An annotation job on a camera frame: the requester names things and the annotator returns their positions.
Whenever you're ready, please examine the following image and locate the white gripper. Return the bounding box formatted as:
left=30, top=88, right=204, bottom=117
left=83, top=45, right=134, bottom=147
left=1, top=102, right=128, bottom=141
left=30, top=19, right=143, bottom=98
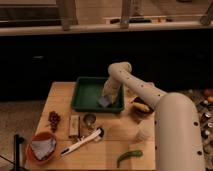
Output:
left=102, top=77, right=121, bottom=103

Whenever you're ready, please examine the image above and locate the grey blue sponge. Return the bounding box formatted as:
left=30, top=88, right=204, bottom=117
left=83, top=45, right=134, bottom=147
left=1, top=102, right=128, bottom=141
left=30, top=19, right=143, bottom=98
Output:
left=98, top=96, right=111, bottom=108

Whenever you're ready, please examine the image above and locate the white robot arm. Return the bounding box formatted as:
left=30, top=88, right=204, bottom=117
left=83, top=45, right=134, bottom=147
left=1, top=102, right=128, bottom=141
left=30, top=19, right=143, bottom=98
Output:
left=103, top=62, right=205, bottom=171

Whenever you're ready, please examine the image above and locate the green plastic tray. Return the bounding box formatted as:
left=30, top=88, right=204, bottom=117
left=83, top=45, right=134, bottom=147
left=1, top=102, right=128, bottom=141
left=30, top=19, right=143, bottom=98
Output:
left=71, top=77, right=124, bottom=114

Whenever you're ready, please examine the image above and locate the dark brown plate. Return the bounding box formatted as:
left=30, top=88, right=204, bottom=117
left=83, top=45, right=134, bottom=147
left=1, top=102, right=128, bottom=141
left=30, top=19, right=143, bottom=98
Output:
left=131, top=97, right=154, bottom=116

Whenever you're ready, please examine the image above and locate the yellow banana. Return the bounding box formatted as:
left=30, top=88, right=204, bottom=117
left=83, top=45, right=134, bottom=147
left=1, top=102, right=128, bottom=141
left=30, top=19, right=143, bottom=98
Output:
left=133, top=102, right=150, bottom=112

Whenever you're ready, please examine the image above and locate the small metal cup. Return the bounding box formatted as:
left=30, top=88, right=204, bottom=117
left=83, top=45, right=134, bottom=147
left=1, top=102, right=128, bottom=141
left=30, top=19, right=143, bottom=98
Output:
left=83, top=113, right=96, bottom=129

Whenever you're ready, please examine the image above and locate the wooden block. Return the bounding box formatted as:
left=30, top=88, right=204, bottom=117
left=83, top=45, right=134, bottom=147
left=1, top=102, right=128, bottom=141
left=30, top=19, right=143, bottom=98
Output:
left=69, top=115, right=80, bottom=138

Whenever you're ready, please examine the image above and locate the dark red grape bunch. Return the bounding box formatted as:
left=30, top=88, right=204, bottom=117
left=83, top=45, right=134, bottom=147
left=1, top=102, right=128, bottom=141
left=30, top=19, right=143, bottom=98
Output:
left=48, top=111, right=61, bottom=132

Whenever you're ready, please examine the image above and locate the green pepper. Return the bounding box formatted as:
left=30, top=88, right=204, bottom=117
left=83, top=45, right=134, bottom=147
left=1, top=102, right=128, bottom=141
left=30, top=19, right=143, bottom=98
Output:
left=116, top=150, right=143, bottom=168

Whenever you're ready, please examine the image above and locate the orange bowl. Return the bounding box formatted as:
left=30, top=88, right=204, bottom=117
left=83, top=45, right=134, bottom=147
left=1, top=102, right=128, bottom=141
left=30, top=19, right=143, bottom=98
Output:
left=26, top=132, right=57, bottom=165

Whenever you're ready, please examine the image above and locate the grey cloth in bowl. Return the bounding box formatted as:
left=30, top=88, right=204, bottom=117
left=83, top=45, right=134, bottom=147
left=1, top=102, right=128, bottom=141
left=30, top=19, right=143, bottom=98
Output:
left=30, top=138, right=56, bottom=160

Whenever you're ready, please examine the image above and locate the black tripod stand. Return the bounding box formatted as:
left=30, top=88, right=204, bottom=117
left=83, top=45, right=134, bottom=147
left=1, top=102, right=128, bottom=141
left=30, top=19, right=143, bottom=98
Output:
left=11, top=134, right=27, bottom=171

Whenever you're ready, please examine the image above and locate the white handled brush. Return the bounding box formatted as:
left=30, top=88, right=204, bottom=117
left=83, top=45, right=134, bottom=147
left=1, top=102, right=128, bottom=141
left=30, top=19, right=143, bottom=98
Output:
left=60, top=127, right=104, bottom=156

